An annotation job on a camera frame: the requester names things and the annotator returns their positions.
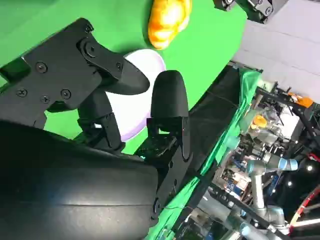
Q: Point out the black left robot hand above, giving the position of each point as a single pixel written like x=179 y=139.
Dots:
x=257 y=7

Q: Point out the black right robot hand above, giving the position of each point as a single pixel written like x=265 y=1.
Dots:
x=75 y=190

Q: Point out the orange and white bread roll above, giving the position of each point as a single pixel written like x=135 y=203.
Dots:
x=167 y=22

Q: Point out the lilac plate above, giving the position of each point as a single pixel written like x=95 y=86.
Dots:
x=133 y=111

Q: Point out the orange workshop item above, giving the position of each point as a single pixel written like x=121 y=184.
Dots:
x=303 y=100

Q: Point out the green table cloth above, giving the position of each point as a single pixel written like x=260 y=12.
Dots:
x=112 y=20

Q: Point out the red hoop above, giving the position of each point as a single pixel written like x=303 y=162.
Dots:
x=303 y=203

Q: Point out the black workshop desk frame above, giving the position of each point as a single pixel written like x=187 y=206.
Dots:
x=300 y=117

